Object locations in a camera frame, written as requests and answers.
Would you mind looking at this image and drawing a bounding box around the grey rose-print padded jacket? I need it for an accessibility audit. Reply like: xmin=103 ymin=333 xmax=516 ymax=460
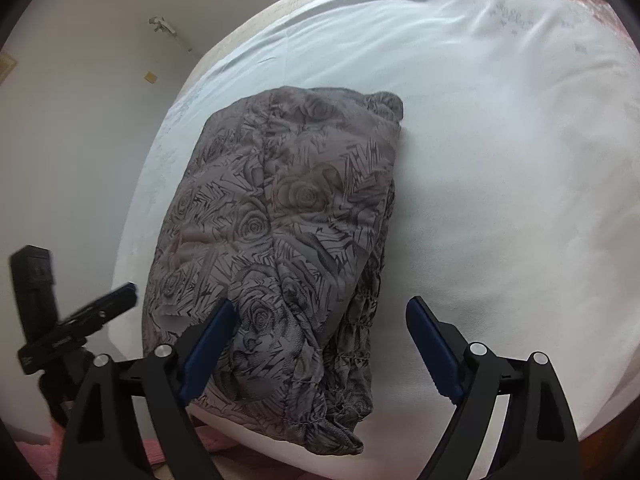
xmin=141 ymin=86 xmax=405 ymax=457

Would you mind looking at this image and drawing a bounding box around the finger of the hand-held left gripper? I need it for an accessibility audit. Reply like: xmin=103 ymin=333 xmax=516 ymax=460
xmin=70 ymin=282 xmax=139 ymax=325

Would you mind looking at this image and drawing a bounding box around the wall hook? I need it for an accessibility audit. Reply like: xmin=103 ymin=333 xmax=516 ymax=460
xmin=148 ymin=16 xmax=193 ymax=53

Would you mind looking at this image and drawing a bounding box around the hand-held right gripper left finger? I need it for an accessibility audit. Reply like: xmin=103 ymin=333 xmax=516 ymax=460
xmin=59 ymin=297 xmax=239 ymax=480

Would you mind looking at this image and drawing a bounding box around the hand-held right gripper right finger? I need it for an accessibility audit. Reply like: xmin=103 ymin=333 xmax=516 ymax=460
xmin=405 ymin=295 xmax=584 ymax=480

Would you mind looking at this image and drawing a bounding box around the pink floral blanket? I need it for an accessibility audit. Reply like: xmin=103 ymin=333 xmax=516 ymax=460
xmin=555 ymin=0 xmax=632 ymax=48

